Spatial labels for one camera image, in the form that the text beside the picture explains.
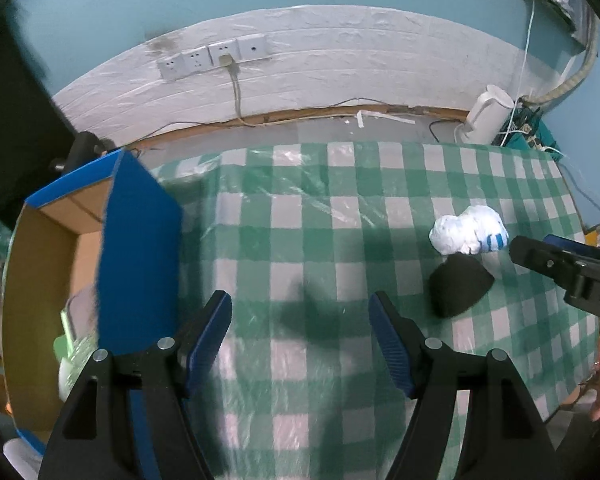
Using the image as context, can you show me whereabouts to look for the pink silver plastic bundle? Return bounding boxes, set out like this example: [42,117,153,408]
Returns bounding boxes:
[57,284,98,402]

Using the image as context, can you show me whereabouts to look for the light green cloth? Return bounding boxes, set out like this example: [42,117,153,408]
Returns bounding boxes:
[53,308,76,362]

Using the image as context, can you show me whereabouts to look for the black cloth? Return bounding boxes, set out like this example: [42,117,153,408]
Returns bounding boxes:
[428,252,495,318]

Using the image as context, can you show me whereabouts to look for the white blue striped cloth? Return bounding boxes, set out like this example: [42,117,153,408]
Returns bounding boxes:
[429,205,509,256]

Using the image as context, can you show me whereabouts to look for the teal plastic basket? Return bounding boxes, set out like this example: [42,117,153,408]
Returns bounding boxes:
[500,105,562,157]

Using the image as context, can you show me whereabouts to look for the blue cardboard box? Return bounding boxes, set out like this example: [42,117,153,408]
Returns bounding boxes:
[1,150,183,453]

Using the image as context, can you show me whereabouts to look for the white electric kettle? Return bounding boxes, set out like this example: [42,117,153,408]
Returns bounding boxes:
[454,84,514,145]

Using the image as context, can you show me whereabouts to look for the green checkered tablecloth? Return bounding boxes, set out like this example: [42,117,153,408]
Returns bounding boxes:
[154,142,598,479]

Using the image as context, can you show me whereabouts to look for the black cabinet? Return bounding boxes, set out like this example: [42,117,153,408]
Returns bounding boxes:
[0,18,76,229]

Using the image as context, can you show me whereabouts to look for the thin white cable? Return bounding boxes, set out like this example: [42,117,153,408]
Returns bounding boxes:
[499,0,538,149]

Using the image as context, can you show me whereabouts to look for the corrugated grey hose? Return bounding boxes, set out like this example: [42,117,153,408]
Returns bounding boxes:
[519,0,600,109]

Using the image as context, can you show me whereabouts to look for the grey plug cable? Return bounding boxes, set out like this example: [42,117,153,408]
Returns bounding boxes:
[218,54,261,129]

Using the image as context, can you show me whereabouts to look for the white wall socket strip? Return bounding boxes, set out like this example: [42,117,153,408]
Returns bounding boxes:
[157,34,271,81]

